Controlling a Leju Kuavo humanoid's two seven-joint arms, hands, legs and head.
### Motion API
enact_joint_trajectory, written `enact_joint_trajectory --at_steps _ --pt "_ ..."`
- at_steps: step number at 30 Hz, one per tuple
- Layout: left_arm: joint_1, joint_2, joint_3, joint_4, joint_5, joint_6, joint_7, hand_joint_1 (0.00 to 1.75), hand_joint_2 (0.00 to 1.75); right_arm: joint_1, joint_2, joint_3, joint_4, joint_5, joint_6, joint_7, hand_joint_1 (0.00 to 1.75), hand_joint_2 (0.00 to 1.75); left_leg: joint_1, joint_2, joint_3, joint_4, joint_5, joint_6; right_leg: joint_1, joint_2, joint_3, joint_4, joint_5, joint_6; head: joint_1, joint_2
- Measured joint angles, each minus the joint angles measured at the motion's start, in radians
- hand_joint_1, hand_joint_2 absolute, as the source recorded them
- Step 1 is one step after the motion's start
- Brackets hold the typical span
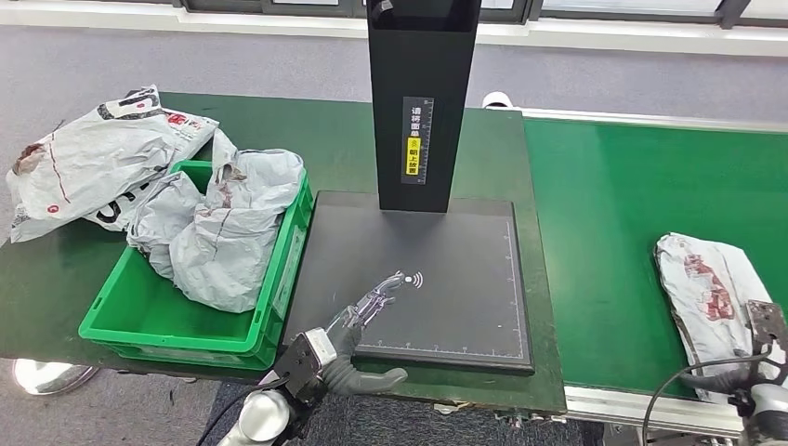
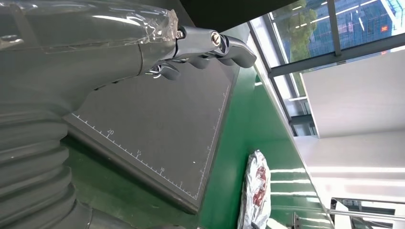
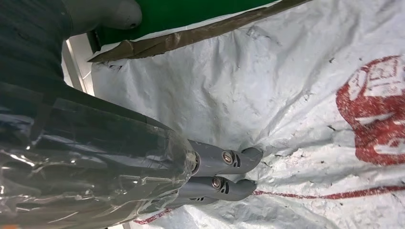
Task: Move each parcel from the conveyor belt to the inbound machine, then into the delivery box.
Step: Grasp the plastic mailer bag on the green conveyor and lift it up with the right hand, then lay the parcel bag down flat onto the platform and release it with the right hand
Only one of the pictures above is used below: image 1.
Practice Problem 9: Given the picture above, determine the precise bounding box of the dark blue floor mat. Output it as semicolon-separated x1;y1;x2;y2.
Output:
203;381;608;446

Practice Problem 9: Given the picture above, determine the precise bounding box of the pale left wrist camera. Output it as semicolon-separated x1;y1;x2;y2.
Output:
272;327;338;404

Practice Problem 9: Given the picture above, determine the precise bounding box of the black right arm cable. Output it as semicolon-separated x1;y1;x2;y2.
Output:
639;351;774;446

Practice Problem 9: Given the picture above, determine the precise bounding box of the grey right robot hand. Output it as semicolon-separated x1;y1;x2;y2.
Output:
678;368;757;397

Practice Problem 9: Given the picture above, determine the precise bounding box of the white conveyor roller end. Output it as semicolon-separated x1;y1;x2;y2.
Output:
480;90;515;111

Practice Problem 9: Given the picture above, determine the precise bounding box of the green conveyor belt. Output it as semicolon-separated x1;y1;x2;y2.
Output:
523;116;788;399

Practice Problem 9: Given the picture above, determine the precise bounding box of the grey poly mailer parcel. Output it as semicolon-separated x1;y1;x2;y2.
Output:
169;129;306;314
125;172;207;282

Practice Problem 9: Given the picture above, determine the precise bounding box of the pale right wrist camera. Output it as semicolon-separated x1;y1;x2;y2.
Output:
744;299;788;361

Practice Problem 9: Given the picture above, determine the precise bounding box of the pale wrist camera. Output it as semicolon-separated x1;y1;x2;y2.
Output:
744;299;788;361
272;327;338;404

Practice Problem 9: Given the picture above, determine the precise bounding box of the chrome round table foot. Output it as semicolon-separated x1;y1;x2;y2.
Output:
12;360;101;397

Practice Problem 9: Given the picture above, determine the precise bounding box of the green plastic crate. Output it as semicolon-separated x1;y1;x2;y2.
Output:
78;160;315;372

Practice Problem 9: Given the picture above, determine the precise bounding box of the dark window frame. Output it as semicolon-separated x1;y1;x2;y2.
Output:
181;0;755;29

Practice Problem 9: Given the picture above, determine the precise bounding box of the grey parcel bold red print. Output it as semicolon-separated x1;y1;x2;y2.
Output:
653;232;788;406

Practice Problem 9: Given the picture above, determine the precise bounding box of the aluminium conveyor frame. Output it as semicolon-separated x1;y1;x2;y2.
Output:
519;107;788;439

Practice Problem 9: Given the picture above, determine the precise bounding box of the large grey parcel black print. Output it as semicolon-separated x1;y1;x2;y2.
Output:
6;85;220;244

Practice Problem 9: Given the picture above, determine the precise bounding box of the black inbound scanner machine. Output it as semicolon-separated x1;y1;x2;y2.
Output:
282;0;535;375

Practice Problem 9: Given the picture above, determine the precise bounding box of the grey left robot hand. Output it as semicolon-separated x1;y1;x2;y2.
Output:
324;271;410;397

